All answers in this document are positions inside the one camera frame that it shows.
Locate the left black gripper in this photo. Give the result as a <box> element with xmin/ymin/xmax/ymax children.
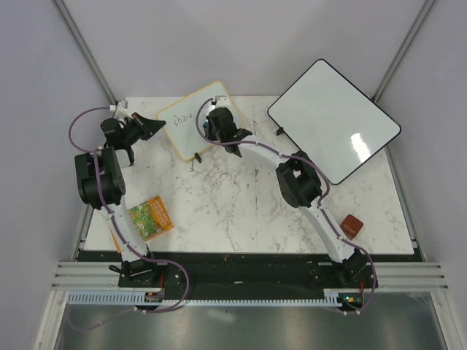
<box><xmin>123</xmin><ymin>113</ymin><xmax>166</xmax><ymax>147</ymax></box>

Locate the yellow framed small whiteboard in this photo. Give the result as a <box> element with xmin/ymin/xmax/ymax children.
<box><xmin>156</xmin><ymin>80</ymin><xmax>245</xmax><ymax>160</ymax></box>

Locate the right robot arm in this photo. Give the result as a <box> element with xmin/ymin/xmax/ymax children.
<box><xmin>204</xmin><ymin>107</ymin><xmax>366</xmax><ymax>287</ymax></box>

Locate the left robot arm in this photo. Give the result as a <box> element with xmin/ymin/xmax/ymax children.
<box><xmin>74</xmin><ymin>112</ymin><xmax>166</xmax><ymax>287</ymax></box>

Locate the black framed large whiteboard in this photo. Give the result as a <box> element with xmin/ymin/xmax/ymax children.
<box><xmin>268</xmin><ymin>58</ymin><xmax>401</xmax><ymax>184</ymax></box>

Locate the orange green picture book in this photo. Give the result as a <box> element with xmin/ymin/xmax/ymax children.
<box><xmin>109</xmin><ymin>197</ymin><xmax>174</xmax><ymax>255</ymax></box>

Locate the red brown square block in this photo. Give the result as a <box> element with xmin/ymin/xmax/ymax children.
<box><xmin>340</xmin><ymin>214</ymin><xmax>364</xmax><ymax>240</ymax></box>

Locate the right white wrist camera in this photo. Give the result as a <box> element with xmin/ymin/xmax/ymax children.
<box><xmin>212</xmin><ymin>96</ymin><xmax>231</xmax><ymax>109</ymax></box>

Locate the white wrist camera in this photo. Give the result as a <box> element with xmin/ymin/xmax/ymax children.
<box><xmin>212</xmin><ymin>96</ymin><xmax>231</xmax><ymax>109</ymax></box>
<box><xmin>109</xmin><ymin>100</ymin><xmax>131</xmax><ymax>118</ymax></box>

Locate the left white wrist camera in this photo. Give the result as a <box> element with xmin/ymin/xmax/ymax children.
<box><xmin>109</xmin><ymin>100</ymin><xmax>131</xmax><ymax>118</ymax></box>

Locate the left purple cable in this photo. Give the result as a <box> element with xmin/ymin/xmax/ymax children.
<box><xmin>68</xmin><ymin>105</ymin><xmax>191</xmax><ymax>331</ymax></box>

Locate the purple cable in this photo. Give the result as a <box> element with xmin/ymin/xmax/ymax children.
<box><xmin>196</xmin><ymin>96</ymin><xmax>376</xmax><ymax>316</ymax></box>
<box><xmin>68</xmin><ymin>105</ymin><xmax>191</xmax><ymax>331</ymax></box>

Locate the left aluminium frame post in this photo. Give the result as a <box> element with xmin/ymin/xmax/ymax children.
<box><xmin>51</xmin><ymin>0</ymin><xmax>117</xmax><ymax>104</ymax></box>

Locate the aluminium frame post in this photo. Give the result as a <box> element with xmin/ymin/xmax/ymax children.
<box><xmin>371</xmin><ymin>0</ymin><xmax>438</xmax><ymax>104</ymax></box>
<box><xmin>51</xmin><ymin>0</ymin><xmax>117</xmax><ymax>104</ymax></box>

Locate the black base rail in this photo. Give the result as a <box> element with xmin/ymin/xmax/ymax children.
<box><xmin>77</xmin><ymin>251</ymin><xmax>422</xmax><ymax>314</ymax></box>

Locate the white slotted cable duct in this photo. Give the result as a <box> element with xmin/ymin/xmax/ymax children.
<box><xmin>66</xmin><ymin>290</ymin><xmax>342</xmax><ymax>307</ymax></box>

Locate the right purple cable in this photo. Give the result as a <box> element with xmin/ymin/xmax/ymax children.
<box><xmin>196</xmin><ymin>96</ymin><xmax>376</xmax><ymax>316</ymax></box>

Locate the aluminium front rail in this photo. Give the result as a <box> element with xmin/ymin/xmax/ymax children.
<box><xmin>52</xmin><ymin>262</ymin><xmax>448</xmax><ymax>292</ymax></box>

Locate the right aluminium frame post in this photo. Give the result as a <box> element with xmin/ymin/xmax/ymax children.
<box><xmin>371</xmin><ymin>0</ymin><xmax>438</xmax><ymax>104</ymax></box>

